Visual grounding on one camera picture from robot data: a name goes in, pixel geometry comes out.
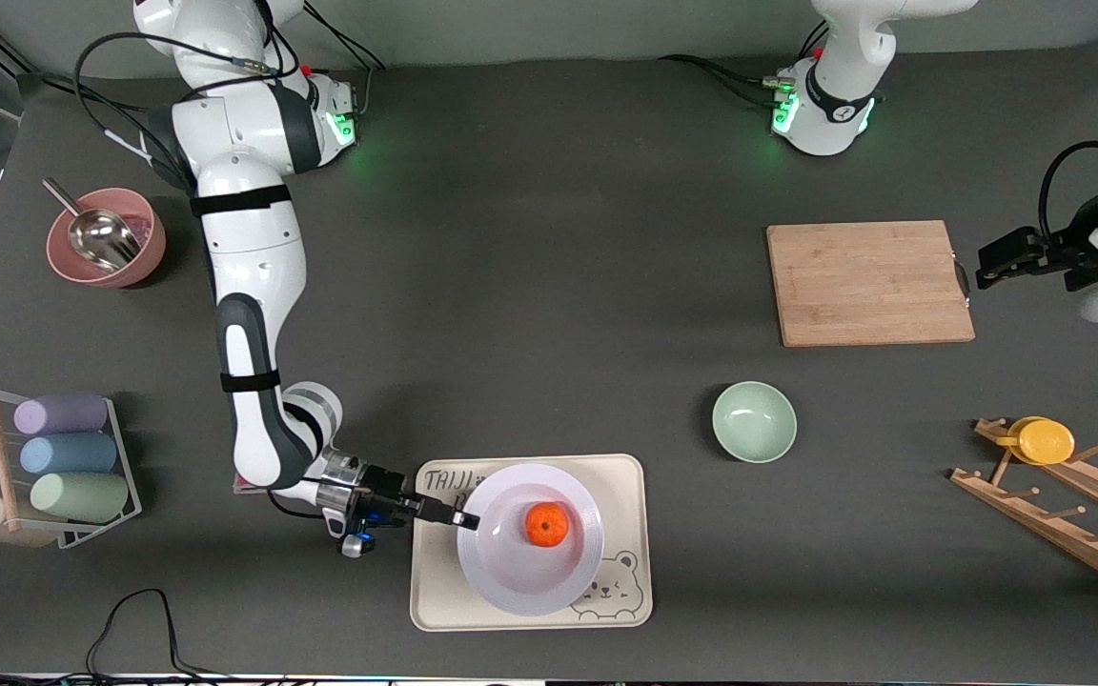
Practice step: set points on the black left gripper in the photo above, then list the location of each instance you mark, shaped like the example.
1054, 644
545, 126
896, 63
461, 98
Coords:
1067, 250

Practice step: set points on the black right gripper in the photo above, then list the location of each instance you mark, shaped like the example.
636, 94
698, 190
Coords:
382, 482

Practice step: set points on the white round plate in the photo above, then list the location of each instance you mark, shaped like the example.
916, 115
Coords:
511, 572

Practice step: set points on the orange fruit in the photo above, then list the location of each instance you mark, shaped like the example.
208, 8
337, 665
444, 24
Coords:
546, 525

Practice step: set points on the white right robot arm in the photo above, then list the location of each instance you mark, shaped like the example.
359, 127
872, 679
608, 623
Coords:
254, 248

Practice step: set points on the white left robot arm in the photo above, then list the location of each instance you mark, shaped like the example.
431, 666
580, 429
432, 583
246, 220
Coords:
844, 57

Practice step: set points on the wooden cutting board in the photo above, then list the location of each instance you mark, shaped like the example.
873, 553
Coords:
868, 286

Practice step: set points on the yellow cup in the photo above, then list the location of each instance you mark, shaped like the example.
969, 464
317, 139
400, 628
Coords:
1045, 441

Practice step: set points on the beige bear print tray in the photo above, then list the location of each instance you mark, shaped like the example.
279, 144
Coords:
625, 486

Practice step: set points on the pink folded cloth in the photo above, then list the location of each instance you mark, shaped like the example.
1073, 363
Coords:
242, 487

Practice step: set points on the wooden peg drying rack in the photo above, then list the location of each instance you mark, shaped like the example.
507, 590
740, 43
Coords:
1054, 519

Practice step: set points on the pale green bowl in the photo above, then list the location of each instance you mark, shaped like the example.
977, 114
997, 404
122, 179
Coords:
754, 422

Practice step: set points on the green cup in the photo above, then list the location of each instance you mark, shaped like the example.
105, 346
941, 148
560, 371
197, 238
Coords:
79, 496

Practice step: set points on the blue cup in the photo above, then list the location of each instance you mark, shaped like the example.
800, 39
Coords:
68, 453

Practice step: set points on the purple cup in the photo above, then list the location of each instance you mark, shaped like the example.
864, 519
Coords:
61, 414

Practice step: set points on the pink bowl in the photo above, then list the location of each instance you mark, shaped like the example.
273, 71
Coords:
151, 238

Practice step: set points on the metal scoop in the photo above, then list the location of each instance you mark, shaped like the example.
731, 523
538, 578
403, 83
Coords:
103, 238

